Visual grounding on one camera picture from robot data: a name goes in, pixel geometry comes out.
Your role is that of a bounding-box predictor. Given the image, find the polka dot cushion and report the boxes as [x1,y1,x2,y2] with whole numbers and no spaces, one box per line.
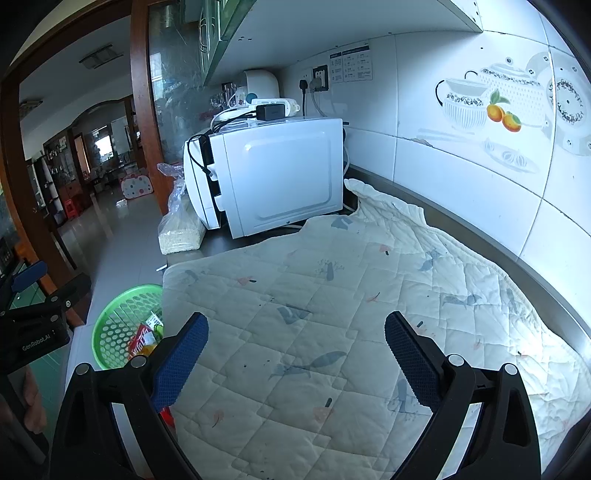
[121,172,155,199]

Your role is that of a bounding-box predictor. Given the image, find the white quilted mat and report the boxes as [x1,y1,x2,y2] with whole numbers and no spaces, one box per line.
[161,178,587,480]

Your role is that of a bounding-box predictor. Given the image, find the wall notice sticker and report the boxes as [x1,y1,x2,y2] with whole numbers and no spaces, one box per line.
[329,45,374,84]

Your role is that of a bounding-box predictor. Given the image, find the black cable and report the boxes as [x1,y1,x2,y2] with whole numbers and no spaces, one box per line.
[187,115,259,178]

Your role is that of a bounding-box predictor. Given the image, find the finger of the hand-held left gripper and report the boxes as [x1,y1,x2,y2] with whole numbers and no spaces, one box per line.
[28,272,92,331]
[10,260,49,295]

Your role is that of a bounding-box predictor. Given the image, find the overhead kitchen cabinet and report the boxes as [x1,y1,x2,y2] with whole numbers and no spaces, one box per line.
[198,0,483,86]

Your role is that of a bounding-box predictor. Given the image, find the white power cable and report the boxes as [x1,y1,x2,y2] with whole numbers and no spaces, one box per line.
[341,129,357,214]

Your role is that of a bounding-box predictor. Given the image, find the black charger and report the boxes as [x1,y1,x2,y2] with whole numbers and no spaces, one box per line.
[255,104,287,123]

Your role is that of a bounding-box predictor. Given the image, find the wooden door frame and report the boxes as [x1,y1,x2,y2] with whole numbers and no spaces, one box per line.
[129,0,185,217]

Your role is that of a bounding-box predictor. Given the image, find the ceiling vent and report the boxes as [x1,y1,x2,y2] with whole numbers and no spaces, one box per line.
[78,45,124,70]

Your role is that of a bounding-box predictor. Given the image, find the white kitchen appliance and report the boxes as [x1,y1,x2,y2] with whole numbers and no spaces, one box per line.
[243,68,281,100]

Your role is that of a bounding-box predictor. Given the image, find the green plastic basket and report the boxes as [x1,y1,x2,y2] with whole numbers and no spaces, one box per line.
[91,284,167,370]

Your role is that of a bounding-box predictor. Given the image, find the red drink can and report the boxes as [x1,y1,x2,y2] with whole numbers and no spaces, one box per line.
[127,323,158,361]

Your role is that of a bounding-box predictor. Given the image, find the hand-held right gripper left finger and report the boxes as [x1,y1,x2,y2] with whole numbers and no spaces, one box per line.
[48,311,209,480]

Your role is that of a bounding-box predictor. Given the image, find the clear bag of rice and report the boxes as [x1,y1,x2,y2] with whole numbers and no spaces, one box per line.
[157,162,206,254]

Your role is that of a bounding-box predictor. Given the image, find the wooden display cabinet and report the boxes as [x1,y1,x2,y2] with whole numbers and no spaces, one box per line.
[44,129,93,213]

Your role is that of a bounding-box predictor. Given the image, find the person's left hand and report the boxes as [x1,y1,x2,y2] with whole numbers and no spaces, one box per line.
[23,369,49,435]

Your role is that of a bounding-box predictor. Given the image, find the white microwave oven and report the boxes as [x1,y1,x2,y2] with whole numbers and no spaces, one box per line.
[183,117,349,240]

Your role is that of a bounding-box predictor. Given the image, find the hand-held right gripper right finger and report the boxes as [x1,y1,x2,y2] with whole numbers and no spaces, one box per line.
[384,311,542,480]

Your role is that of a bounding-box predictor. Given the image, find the white power strip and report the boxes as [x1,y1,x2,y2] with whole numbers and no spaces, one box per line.
[252,97,301,117]

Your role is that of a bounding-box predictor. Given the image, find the glass cups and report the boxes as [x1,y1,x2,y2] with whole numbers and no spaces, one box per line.
[210,83,241,112]

